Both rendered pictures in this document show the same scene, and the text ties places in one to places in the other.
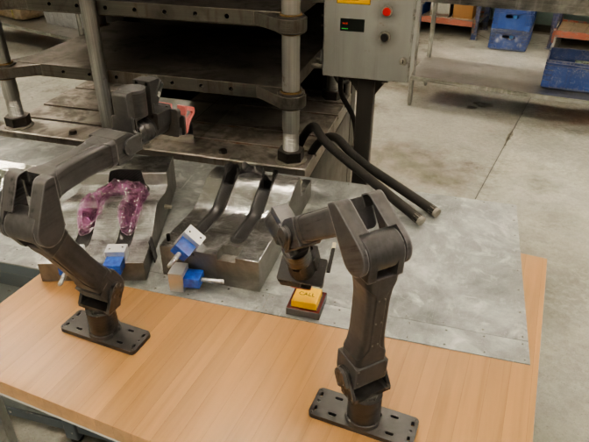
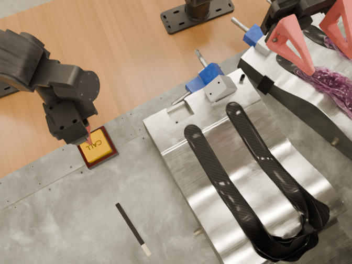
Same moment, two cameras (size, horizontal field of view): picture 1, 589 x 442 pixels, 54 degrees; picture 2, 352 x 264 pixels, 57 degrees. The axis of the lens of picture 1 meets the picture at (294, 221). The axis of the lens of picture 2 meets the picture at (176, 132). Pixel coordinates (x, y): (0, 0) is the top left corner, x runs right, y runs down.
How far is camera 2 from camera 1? 1.32 m
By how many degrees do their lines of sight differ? 70
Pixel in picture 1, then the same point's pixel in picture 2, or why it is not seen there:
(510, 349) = not seen: outside the picture
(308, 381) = not seen: hidden behind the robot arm
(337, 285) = (96, 194)
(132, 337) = (174, 21)
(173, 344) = (147, 42)
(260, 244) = (165, 144)
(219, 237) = (209, 120)
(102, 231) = (316, 53)
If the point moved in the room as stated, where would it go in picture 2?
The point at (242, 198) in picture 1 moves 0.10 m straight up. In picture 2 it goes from (256, 189) to (270, 184)
